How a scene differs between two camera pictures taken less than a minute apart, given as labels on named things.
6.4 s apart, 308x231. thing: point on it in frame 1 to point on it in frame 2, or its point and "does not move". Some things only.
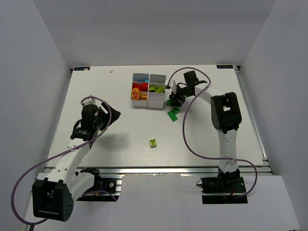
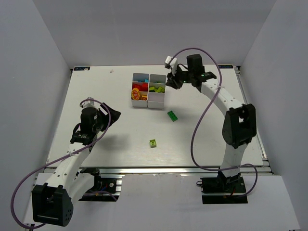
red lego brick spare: x=144 y=87 does not move
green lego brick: x=172 y=116 does not move
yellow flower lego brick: x=135 y=94 does not move
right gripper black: x=178 y=95 to x=176 y=78
